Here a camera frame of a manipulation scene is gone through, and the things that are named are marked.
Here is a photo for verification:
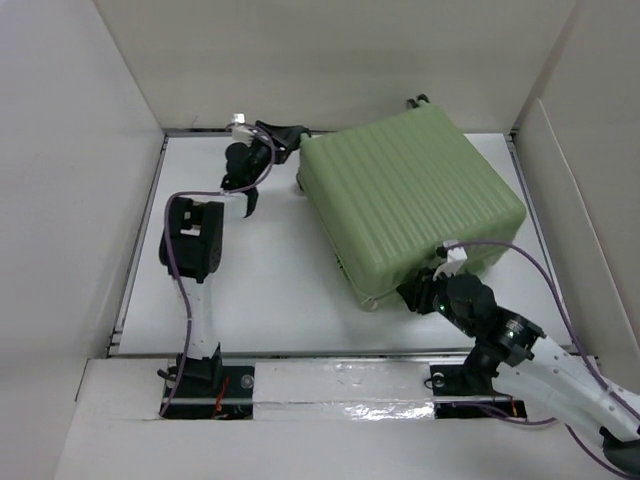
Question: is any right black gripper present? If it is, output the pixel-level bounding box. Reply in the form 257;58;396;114
397;262;476;337

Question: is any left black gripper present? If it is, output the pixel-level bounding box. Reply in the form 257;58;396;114
248;122;304;185

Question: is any green hard-shell suitcase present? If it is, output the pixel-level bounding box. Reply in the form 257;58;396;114
296;94;527;310

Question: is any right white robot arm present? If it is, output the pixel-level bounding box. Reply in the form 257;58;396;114
397;269;639;477

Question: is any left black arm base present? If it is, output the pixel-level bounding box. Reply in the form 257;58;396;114
157;347;255;421

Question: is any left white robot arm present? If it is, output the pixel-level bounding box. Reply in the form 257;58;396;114
158;115;311;397

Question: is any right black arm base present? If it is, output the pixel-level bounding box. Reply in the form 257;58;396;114
423;358;527;421

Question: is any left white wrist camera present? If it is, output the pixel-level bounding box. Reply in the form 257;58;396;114
231;113;257;146

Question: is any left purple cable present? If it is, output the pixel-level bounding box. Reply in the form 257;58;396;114
159;130;277;416

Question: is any purple cable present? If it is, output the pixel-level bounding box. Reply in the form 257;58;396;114
449;241;640;474
159;130;277;416

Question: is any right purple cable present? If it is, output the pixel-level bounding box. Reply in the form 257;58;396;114
449;241;640;474

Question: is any aluminium front rail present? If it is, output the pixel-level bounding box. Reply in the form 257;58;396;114
97;343;471;360

